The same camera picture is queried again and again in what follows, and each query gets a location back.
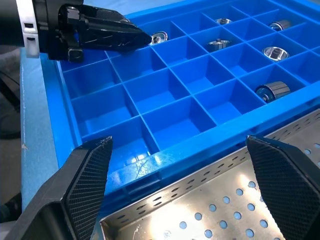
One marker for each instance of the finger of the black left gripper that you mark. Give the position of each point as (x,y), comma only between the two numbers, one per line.
(112,35)
(107,15)

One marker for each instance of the perforated steel tray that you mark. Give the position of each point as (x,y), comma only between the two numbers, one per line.
(175,212)

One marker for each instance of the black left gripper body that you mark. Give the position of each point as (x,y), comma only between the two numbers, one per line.
(55,37)

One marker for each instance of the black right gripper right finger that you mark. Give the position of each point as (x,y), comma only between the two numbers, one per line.
(280,190)

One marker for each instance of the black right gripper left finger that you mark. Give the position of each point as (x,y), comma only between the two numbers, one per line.
(85,185)

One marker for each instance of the blue compartment tray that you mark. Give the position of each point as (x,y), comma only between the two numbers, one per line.
(155,92)

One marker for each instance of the blue plastic table cover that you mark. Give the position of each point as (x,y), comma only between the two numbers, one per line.
(37,125)

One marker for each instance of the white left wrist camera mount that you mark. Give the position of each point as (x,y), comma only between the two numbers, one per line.
(26,15)

